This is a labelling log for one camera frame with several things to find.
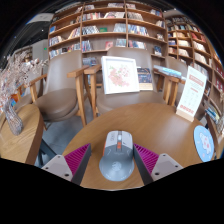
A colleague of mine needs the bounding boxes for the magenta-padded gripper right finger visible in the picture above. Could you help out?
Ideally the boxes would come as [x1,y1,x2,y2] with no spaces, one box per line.
[132,143,184,186]

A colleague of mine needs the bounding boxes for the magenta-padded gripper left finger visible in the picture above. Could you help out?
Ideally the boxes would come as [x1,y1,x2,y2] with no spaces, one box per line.
[40,143,92,186]

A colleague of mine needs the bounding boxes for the grey and orange computer mouse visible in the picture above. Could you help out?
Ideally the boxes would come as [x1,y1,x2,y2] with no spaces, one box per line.
[98,130,135,183]

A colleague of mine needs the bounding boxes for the round light blue mouse pad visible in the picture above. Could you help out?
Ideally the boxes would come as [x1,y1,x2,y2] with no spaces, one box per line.
[193,125,215,163]

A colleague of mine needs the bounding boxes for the brown armchair with wooden arms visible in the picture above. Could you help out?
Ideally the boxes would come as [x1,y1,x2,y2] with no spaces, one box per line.
[83,46,181,116]
[29,49,90,129]
[165,55,209,121]

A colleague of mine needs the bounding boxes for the glass vase with pink flowers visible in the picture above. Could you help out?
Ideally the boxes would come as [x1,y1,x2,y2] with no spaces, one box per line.
[0,49,49,137]

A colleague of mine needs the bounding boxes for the stack of books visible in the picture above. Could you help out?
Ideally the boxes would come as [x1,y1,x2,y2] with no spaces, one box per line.
[204,105,224,134]

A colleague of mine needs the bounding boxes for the white sign on wooden stand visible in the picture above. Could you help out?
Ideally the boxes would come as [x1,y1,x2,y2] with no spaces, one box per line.
[175,65,208,123]

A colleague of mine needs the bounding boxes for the dark book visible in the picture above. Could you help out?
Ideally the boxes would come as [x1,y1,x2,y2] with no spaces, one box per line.
[136,67,154,91]

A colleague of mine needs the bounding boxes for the white framed pink flower picture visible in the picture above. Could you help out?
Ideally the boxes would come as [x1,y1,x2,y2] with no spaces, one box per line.
[100,55,141,96]

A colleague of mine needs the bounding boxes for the light blue books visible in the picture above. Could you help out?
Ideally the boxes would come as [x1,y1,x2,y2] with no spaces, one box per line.
[153,64,184,79]

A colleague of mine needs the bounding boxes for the wide wooden bookshelf unit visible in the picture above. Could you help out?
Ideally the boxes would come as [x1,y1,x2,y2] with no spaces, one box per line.
[47,1,168,64]

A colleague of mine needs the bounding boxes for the white ceiling air conditioner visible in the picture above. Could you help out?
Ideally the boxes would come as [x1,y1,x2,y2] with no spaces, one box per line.
[26,12,54,24]

